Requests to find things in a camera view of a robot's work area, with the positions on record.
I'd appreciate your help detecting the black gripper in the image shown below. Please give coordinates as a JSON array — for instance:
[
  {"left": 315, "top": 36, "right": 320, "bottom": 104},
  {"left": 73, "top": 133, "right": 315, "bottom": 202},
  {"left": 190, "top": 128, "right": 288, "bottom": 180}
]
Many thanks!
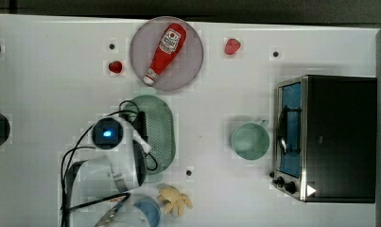
[{"left": 132, "top": 112, "right": 148, "bottom": 141}]

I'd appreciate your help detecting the mint green plastic strainer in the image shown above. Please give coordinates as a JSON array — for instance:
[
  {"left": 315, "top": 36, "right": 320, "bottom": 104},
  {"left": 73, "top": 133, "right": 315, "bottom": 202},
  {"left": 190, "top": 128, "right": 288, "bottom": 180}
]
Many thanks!
[{"left": 120, "top": 95, "right": 176, "bottom": 183}]

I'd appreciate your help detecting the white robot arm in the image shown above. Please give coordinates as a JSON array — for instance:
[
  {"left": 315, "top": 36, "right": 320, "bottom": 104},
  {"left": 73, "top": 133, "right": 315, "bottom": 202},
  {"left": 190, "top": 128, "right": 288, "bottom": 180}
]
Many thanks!
[{"left": 65, "top": 115, "right": 151, "bottom": 195}]

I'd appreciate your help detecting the small red tomato toy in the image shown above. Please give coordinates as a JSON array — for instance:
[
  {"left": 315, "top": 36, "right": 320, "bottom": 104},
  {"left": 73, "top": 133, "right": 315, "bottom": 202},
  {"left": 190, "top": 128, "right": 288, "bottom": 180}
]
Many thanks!
[{"left": 108, "top": 61, "right": 123, "bottom": 74}]

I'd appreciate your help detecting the round grey plate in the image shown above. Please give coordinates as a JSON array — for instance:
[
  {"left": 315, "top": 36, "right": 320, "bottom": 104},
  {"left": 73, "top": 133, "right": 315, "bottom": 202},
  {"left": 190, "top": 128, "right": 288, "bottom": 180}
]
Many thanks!
[{"left": 130, "top": 16, "right": 203, "bottom": 91}]

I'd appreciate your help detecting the blue cup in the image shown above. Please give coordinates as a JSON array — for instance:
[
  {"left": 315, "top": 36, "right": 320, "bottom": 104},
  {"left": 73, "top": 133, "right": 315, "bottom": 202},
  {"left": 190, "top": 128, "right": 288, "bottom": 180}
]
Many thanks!
[{"left": 134, "top": 197, "right": 161, "bottom": 227}]

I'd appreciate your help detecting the peeled banana toy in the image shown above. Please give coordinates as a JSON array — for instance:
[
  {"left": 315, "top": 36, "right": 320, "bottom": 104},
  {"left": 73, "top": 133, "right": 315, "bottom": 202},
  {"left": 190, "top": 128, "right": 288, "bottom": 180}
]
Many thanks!
[{"left": 157, "top": 186, "right": 193, "bottom": 218}]

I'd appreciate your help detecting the red ketchup bottle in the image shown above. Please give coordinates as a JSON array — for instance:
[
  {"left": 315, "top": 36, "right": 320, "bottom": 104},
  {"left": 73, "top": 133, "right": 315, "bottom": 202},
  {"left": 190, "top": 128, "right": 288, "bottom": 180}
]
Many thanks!
[{"left": 143, "top": 23, "right": 187, "bottom": 85}]

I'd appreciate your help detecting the mint green cup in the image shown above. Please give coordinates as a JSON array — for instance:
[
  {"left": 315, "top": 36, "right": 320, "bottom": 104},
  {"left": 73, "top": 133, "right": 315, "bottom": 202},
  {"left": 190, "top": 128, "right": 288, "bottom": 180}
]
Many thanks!
[{"left": 230, "top": 120, "right": 270, "bottom": 161}]

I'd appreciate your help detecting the red strawberry toy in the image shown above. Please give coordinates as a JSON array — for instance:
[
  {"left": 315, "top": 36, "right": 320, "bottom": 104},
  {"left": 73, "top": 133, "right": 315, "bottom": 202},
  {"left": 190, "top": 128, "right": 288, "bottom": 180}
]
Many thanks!
[{"left": 224, "top": 39, "right": 241, "bottom": 55}]

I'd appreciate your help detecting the black silver toaster oven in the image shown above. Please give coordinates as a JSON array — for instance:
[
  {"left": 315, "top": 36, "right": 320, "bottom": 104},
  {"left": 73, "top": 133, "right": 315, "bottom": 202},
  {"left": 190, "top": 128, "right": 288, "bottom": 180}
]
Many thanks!
[{"left": 270, "top": 75, "right": 377, "bottom": 203}]

